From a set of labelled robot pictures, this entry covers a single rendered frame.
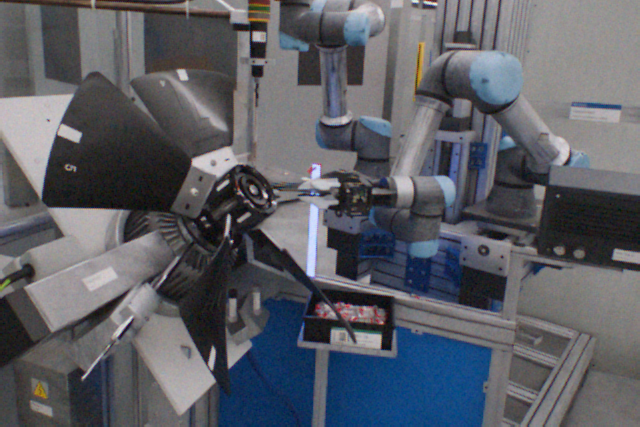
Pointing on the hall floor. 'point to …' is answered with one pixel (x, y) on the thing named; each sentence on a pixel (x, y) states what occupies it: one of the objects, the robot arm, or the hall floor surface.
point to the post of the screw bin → (320, 387)
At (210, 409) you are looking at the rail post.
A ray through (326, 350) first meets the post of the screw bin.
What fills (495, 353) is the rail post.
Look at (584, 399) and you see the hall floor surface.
